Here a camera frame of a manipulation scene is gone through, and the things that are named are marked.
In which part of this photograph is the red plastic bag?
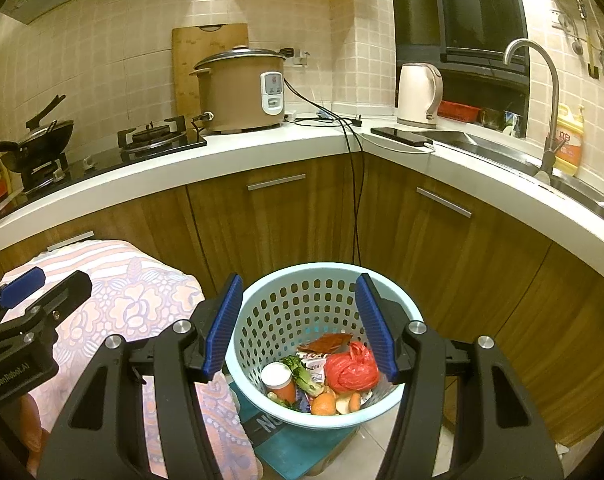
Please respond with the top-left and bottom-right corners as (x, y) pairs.
(323, 341), (380, 393)

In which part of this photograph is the orange peel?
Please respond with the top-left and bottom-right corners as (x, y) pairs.
(335, 392), (361, 415)
(311, 392), (337, 416)

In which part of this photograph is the orange snack wrapper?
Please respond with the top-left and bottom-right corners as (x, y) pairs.
(297, 333), (352, 354)

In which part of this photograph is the white heart-print paper bag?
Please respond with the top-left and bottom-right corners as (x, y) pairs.
(299, 352), (328, 384)

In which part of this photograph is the person's left hand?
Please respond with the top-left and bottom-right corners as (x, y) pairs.
(0, 394), (50, 478)

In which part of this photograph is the floral pink tablecloth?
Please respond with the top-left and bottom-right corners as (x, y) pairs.
(0, 238), (261, 480)

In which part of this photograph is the black wok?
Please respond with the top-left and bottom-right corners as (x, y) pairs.
(0, 94), (74, 174)

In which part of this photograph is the pale green vegetable stalk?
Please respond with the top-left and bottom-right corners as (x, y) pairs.
(267, 391), (301, 412)

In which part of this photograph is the teal cardboard box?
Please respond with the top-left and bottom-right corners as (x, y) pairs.
(230, 382), (357, 479)

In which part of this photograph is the white lid orange bottle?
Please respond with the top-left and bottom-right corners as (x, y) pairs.
(261, 362), (296, 404)

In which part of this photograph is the black gas stove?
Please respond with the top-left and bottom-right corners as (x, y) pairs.
(0, 116), (206, 220)

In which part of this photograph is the dark green leafy vegetable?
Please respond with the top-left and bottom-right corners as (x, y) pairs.
(280, 354), (325, 398)

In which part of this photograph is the light blue perforated basket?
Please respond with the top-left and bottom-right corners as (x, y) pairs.
(225, 262), (422, 430)

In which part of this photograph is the steel sink faucet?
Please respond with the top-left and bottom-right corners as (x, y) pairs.
(502, 38), (568, 175)

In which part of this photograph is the brown rice cooker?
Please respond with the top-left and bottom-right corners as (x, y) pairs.
(191, 46), (285, 133)

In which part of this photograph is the wooden cutting board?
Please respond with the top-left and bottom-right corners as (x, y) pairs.
(170, 23), (250, 124)

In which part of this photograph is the black smartphone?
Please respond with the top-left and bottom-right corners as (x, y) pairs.
(370, 127), (433, 148)

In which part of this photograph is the yellow dish soap bottle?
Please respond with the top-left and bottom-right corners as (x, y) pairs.
(554, 104), (585, 177)

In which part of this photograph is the white electric kettle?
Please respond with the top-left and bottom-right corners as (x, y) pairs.
(396, 63), (444, 128)

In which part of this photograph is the black power cable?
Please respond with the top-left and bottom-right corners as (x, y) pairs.
(282, 78), (367, 267)

